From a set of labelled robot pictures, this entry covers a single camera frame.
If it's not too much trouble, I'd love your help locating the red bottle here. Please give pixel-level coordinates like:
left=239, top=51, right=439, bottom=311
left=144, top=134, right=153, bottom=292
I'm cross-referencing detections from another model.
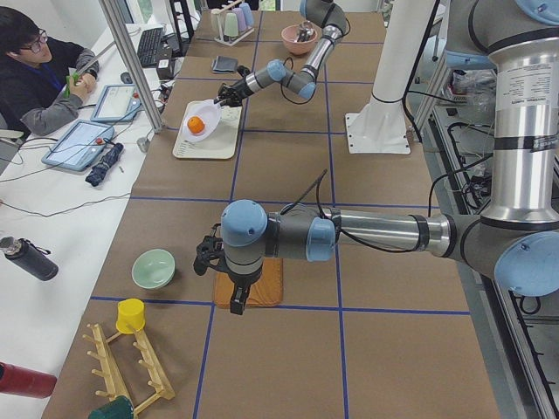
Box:
left=1, top=362, right=58, bottom=399

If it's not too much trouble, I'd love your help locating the small metal tin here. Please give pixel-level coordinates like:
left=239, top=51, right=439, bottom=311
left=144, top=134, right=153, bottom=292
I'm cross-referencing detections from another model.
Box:
left=136, top=137, right=150, bottom=153

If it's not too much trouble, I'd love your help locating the computer mouse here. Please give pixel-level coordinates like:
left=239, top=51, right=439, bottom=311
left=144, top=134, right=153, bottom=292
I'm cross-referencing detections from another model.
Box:
left=121, top=72, right=133, bottom=84

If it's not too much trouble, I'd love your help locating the cream bear tray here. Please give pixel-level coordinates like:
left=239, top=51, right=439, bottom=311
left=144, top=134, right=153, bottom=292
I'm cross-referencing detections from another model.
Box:
left=172, top=100, right=242, bottom=160

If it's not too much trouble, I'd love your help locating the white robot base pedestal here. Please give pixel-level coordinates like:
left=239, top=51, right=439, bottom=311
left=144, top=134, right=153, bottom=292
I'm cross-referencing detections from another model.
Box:
left=345, top=0, right=438, bottom=155

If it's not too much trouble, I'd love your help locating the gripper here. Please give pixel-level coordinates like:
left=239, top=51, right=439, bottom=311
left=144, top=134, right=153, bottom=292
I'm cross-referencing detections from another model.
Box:
left=193, top=224, right=263, bottom=315
left=213, top=84, right=247, bottom=107

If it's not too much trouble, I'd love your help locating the wooden cup rack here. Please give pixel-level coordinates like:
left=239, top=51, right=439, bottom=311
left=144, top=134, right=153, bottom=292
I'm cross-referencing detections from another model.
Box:
left=82, top=323, right=176, bottom=418

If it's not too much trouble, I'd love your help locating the person in dark hoodie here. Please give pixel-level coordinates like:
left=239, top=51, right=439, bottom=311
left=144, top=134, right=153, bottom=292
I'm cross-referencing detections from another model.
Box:
left=1, top=6, right=99, bottom=136

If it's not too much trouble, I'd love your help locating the black bottle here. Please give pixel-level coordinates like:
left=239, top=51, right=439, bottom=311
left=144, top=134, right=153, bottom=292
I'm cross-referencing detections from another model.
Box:
left=1, top=236, right=59, bottom=281

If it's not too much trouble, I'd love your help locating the green ceramic bowl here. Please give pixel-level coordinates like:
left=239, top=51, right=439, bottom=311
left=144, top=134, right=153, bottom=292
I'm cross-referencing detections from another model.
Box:
left=131, top=249, right=176, bottom=290

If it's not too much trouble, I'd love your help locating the dark green cup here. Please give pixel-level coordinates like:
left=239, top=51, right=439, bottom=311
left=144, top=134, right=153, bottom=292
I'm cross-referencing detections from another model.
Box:
left=88, top=395, right=135, bottom=419

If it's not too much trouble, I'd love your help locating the metal scoop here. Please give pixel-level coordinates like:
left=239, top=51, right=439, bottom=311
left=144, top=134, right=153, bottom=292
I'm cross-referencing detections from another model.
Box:
left=296, top=21, right=314, bottom=43

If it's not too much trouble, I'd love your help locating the yellow cup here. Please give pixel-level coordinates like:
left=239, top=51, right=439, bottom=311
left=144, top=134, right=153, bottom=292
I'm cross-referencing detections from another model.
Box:
left=115, top=299, right=146, bottom=334

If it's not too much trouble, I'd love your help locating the teach pendant upper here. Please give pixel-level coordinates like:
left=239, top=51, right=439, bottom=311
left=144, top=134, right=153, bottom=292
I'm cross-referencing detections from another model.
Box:
left=91, top=84, right=141, bottom=123

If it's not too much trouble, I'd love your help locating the dark grey folded cloth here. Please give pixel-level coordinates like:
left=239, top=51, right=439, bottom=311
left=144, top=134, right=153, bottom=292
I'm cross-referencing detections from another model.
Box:
left=211, top=56, right=238, bottom=73

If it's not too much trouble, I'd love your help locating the aluminium frame post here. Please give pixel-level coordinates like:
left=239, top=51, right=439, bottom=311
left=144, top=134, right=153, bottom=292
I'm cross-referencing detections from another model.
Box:
left=99, top=0, right=163, bottom=134

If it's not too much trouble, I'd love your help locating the blue cup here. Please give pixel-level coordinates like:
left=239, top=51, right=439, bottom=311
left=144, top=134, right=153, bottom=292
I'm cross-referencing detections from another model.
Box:
left=239, top=3, right=254, bottom=27

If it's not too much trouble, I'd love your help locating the teach pendant lower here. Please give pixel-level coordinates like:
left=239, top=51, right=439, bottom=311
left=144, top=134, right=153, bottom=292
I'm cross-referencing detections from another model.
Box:
left=41, top=120, right=114, bottom=172

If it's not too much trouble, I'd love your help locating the orange fruit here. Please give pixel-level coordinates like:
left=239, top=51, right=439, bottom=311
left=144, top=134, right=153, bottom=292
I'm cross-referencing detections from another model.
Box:
left=186, top=115, right=205, bottom=135

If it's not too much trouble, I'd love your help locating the pink bowl with ice cubes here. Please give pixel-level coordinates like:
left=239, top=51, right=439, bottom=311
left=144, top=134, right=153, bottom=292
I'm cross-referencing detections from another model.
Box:
left=280, top=24, right=318, bottom=56

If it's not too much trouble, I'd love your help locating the black keyboard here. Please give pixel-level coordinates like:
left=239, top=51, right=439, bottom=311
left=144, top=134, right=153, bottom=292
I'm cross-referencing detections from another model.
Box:
left=136, top=27, right=164, bottom=68

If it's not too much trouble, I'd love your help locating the white wire cup rack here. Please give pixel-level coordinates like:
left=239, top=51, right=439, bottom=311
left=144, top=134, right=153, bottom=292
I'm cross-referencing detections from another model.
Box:
left=210, top=0, right=255, bottom=46

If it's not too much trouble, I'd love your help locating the folded navy umbrella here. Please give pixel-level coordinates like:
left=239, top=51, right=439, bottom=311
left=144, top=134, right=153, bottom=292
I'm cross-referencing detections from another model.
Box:
left=86, top=143, right=124, bottom=187

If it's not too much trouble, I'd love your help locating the white round plate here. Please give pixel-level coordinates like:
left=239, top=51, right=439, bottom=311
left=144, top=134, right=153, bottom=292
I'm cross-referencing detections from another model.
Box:
left=179, top=100, right=221, bottom=143

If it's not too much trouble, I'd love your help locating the purple cup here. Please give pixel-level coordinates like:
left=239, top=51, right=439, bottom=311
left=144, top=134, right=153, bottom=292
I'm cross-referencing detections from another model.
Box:
left=231, top=7, right=247, bottom=32

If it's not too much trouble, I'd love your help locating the teach pendant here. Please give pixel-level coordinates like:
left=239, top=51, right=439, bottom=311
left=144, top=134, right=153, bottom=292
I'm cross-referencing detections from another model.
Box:
left=91, top=84, right=141, bottom=123
left=41, top=120, right=114, bottom=172

